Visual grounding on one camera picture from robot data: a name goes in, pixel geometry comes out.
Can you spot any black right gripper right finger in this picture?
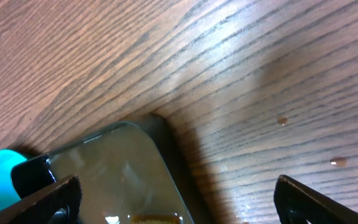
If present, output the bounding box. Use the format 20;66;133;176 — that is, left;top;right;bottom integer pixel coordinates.
273;175;358;224

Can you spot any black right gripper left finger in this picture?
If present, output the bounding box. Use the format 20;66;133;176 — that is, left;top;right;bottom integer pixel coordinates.
0;175;82;224

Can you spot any green yellow sponge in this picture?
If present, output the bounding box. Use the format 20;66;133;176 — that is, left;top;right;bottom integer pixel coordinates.
131;215;182;224

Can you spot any black water tray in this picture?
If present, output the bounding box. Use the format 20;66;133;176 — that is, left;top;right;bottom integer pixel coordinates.
11;114;214;223

